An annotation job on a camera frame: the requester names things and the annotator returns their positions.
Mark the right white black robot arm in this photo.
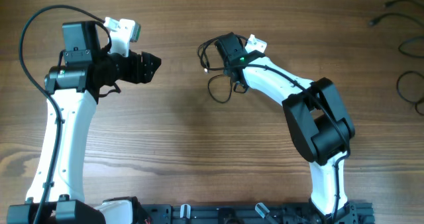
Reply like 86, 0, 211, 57
213, 32, 355, 219

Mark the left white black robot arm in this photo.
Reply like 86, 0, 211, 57
7, 17, 161, 223

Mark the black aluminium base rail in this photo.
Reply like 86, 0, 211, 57
92, 196, 376, 224

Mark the black USB cable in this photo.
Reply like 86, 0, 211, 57
197, 34, 249, 104
368, 0, 424, 117

